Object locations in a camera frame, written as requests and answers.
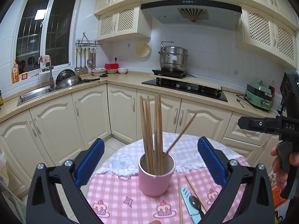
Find wooden chopstick pair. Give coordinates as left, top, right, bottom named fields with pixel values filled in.
left=184, top=175, right=207, bottom=212
left=177, top=178, right=183, bottom=224

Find dark green spoon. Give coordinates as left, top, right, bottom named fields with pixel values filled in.
left=189, top=195, right=205, bottom=218

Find light blue knife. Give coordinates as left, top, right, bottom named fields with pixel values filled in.
left=180, top=185, right=201, bottom=224

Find kitchen window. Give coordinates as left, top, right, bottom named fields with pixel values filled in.
left=15, top=0, right=76, bottom=73

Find person right hand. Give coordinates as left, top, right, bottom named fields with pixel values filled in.
left=271, top=147, right=299, bottom=189

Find green electric cooker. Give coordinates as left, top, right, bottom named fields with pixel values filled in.
left=244, top=82, right=273, bottom=111

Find orange snack bag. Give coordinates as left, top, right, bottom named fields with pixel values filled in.
left=269, top=171, right=289, bottom=223

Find pink checkered tablecloth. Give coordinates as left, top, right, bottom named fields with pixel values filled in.
left=86, top=132, right=250, bottom=224

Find black gas stove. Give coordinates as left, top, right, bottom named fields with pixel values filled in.
left=142, top=69, right=228, bottom=102

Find cream lower cabinets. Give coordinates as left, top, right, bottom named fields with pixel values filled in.
left=1, top=84, right=278, bottom=197

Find cream cabinets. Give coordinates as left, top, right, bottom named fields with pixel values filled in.
left=1, top=84, right=278, bottom=197
left=94, top=0, right=298, bottom=69

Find pink utensil cup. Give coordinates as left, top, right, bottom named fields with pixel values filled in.
left=138, top=154, right=176, bottom=197

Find leaning chopstick in cup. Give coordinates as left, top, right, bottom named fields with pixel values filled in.
left=163, top=113, right=197, bottom=158

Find wooden chopstick in cup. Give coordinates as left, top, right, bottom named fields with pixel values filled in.
left=145, top=96, right=155, bottom=175

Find cream upper cabinets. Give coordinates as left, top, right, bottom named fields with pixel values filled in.
left=94, top=0, right=298, bottom=69

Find stainless steel sink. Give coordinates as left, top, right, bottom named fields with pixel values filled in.
left=17, top=86, right=57, bottom=106

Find steel wok pan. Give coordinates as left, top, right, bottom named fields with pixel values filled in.
left=56, top=69, right=100, bottom=90

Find stainless steel stock pot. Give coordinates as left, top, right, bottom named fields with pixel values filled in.
left=158, top=41, right=189, bottom=72

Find yellow bottle on sill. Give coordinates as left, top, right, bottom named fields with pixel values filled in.
left=12, top=59, right=19, bottom=83

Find faucet with cloth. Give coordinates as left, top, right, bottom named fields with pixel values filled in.
left=38, top=55, right=54, bottom=89

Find range hood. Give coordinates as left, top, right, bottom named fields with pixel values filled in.
left=141, top=0, right=242, bottom=30

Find red box on counter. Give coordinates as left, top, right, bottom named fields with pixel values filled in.
left=104, top=63, right=119, bottom=70

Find white bowl on counter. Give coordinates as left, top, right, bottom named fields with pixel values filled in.
left=118, top=67, right=128, bottom=74

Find hanging utensil rack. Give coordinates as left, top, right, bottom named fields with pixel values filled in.
left=75, top=32, right=103, bottom=75

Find round cream wall trivet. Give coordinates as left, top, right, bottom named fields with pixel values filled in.
left=135, top=41, right=150, bottom=58

